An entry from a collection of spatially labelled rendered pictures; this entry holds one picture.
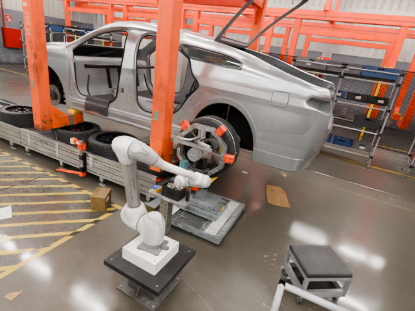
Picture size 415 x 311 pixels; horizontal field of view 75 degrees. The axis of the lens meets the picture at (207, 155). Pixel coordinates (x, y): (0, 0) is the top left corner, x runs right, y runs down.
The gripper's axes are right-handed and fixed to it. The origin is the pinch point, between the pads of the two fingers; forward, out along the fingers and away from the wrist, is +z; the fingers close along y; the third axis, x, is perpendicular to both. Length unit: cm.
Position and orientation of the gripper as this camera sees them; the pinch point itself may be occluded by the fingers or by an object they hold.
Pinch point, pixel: (201, 167)
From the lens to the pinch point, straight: 248.7
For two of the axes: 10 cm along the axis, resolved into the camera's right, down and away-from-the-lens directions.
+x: 1.4, -9.3, -3.5
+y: 8.9, 2.7, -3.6
